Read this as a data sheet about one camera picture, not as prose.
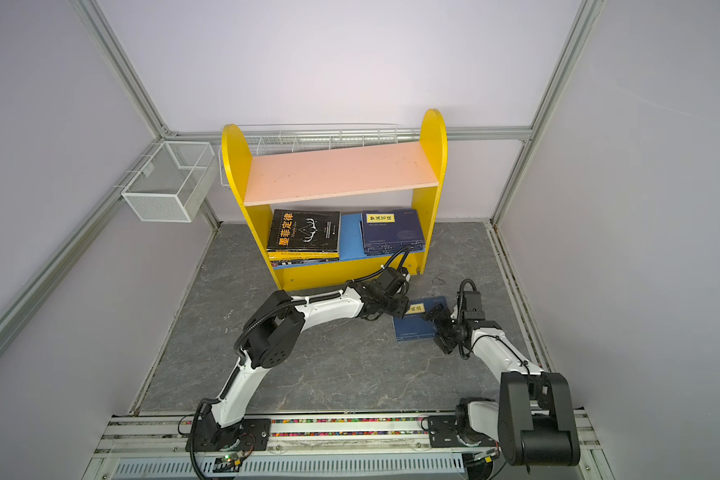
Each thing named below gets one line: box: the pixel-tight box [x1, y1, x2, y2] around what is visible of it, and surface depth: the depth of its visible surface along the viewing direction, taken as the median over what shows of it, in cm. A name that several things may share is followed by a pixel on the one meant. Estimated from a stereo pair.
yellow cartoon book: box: [268, 251, 340, 260], surface depth 88 cm
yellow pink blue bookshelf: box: [351, 110, 448, 285], surface depth 80 cm
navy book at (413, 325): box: [392, 296, 447, 342], surface depth 91 cm
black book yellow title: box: [267, 209, 341, 252], surface depth 91 cm
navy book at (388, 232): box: [361, 209, 425, 256], surface depth 96 cm
